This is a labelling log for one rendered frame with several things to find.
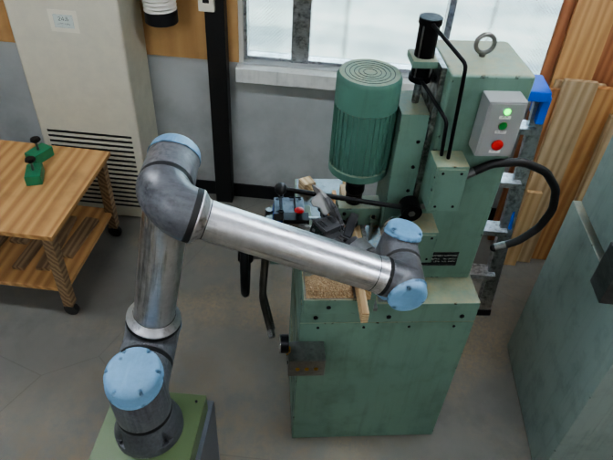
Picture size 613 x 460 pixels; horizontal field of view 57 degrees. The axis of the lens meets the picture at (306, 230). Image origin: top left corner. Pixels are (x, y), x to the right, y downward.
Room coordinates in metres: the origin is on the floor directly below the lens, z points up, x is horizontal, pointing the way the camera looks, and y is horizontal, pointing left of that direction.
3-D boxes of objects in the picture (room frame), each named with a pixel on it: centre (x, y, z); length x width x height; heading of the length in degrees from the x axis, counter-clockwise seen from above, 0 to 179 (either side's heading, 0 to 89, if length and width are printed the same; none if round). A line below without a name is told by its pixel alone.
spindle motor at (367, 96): (1.42, -0.14, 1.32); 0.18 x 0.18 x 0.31
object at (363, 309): (1.34, -0.15, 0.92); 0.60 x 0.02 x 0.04; 6
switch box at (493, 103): (1.31, -0.47, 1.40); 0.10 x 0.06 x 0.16; 96
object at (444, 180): (1.29, -0.37, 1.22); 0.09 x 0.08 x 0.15; 96
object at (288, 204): (1.40, 0.05, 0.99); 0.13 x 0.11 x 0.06; 6
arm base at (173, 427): (0.85, 0.41, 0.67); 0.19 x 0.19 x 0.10
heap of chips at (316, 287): (1.17, -0.08, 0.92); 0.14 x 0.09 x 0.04; 96
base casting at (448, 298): (1.43, -0.26, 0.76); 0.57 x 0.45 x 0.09; 96
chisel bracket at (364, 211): (1.42, -0.16, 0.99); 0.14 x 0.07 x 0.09; 96
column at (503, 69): (1.45, -0.43, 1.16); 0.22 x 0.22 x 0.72; 6
